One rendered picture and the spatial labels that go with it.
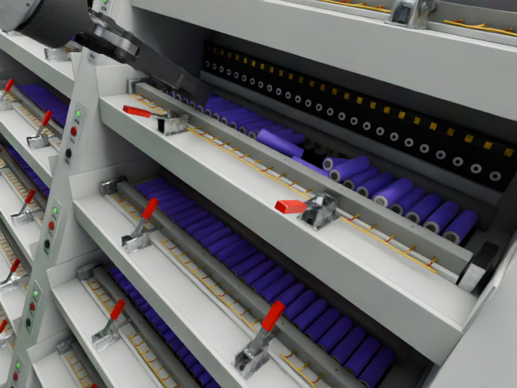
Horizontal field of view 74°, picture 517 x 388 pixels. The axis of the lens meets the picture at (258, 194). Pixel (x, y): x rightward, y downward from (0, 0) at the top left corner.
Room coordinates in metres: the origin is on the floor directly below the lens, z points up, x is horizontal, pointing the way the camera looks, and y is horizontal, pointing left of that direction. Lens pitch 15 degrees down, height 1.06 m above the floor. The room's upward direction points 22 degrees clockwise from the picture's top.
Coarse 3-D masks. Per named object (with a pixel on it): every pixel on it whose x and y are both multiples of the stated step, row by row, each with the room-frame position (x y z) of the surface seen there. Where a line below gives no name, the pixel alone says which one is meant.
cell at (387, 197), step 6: (402, 180) 0.40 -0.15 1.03; (408, 180) 0.40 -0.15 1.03; (390, 186) 0.38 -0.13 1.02; (396, 186) 0.38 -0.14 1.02; (402, 186) 0.39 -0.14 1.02; (408, 186) 0.39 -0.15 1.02; (384, 192) 0.36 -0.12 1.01; (390, 192) 0.37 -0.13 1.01; (396, 192) 0.37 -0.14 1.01; (402, 192) 0.38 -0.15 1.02; (378, 198) 0.36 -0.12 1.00; (384, 198) 0.36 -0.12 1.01; (390, 198) 0.36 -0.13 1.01; (396, 198) 0.37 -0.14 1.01; (384, 204) 0.36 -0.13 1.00; (390, 204) 0.36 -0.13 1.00
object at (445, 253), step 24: (144, 96) 0.59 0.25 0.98; (168, 96) 0.57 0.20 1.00; (192, 120) 0.51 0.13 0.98; (216, 120) 0.50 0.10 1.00; (240, 144) 0.46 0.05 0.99; (288, 168) 0.41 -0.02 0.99; (312, 192) 0.39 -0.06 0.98; (336, 192) 0.37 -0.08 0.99; (360, 216) 0.35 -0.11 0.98; (384, 216) 0.34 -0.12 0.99; (408, 240) 0.32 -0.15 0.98; (432, 240) 0.31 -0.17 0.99; (456, 264) 0.30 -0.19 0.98
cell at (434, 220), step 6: (444, 204) 0.40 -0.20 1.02; (450, 204) 0.40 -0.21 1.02; (456, 204) 0.40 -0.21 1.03; (438, 210) 0.38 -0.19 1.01; (444, 210) 0.38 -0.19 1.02; (450, 210) 0.38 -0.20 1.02; (456, 210) 0.39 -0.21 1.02; (432, 216) 0.36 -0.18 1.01; (438, 216) 0.36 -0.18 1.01; (444, 216) 0.37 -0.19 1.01; (450, 216) 0.38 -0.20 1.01; (426, 222) 0.36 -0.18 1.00; (432, 222) 0.36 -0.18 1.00; (438, 222) 0.35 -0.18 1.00; (444, 222) 0.36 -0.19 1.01; (432, 228) 0.35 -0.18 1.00; (438, 228) 0.35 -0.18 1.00; (438, 234) 0.35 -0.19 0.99
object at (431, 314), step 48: (144, 144) 0.51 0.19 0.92; (192, 144) 0.47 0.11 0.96; (384, 144) 0.48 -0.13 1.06; (240, 192) 0.38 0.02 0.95; (288, 192) 0.39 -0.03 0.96; (480, 192) 0.41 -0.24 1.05; (288, 240) 0.35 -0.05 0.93; (336, 240) 0.32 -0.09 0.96; (480, 240) 0.37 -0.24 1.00; (336, 288) 0.31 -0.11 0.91; (384, 288) 0.28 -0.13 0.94; (432, 288) 0.28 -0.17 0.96; (480, 288) 0.30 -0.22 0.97; (432, 336) 0.26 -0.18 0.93
